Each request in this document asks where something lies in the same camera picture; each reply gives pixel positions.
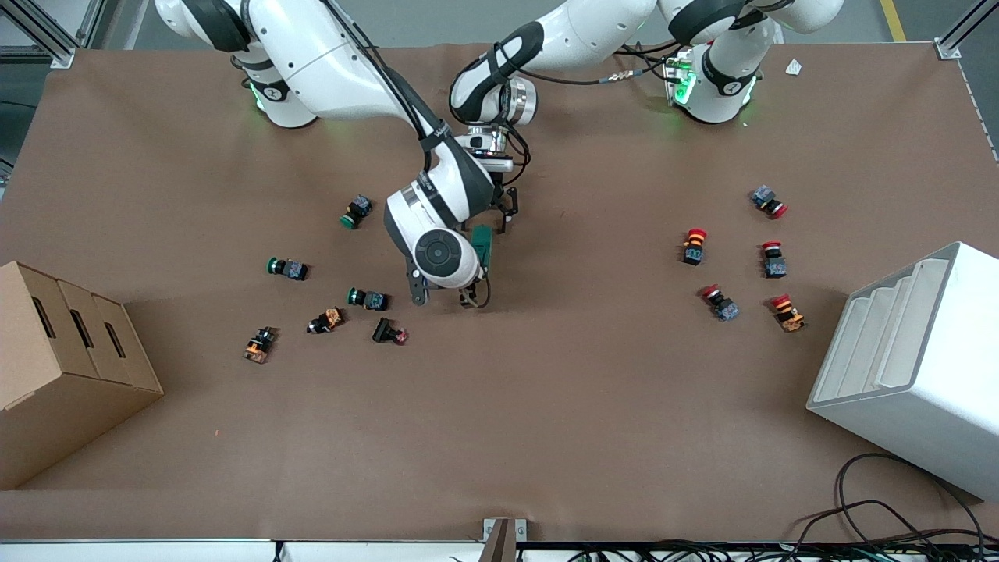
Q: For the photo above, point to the brown cardboard box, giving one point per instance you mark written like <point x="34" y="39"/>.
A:
<point x="62" y="406"/>

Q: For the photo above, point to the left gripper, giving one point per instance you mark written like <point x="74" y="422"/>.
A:
<point x="506" y="204"/>

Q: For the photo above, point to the red button blue contact block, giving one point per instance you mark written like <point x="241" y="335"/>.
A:
<point x="769" y="201"/>
<point x="719" y="303"/>
<point x="773" y="259"/>

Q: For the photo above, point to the green button blue contact block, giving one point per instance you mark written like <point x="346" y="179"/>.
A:
<point x="367" y="298"/>
<point x="355" y="211"/>
<point x="287" y="268"/>

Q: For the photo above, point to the black button orange contact block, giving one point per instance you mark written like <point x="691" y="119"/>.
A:
<point x="260" y="344"/>
<point x="325" y="320"/>

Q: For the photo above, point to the metal table edge bracket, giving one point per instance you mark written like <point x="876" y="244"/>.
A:
<point x="499" y="542"/>

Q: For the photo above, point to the orange-collared red button amber block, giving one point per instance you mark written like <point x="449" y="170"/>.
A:
<point x="787" y="312"/>

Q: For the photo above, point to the small white paper scrap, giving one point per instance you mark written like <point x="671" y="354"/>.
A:
<point x="794" y="67"/>

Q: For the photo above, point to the aluminium frame profile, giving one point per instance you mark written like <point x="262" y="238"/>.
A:
<point x="948" y="48"/>
<point x="87" y="19"/>

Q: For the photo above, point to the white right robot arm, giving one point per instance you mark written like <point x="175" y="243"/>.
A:
<point x="328" y="62"/>

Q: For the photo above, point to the orange-collared red button dark block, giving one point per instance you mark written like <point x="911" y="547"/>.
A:
<point x="695" y="246"/>

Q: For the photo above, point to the white table edge rail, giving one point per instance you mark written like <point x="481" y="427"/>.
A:
<point x="156" y="553"/>

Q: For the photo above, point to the pink button black contact block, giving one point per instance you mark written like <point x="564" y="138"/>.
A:
<point x="389" y="332"/>

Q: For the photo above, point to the green load switch cream lever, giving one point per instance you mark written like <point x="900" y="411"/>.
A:
<point x="484" y="246"/>

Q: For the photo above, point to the white slotted shelf box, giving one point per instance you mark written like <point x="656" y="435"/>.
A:
<point x="936" y="375"/>

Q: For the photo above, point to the brown paper table cover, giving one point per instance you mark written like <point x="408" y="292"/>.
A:
<point x="585" y="390"/>

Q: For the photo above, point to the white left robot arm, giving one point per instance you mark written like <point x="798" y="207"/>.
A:
<point x="593" y="31"/>

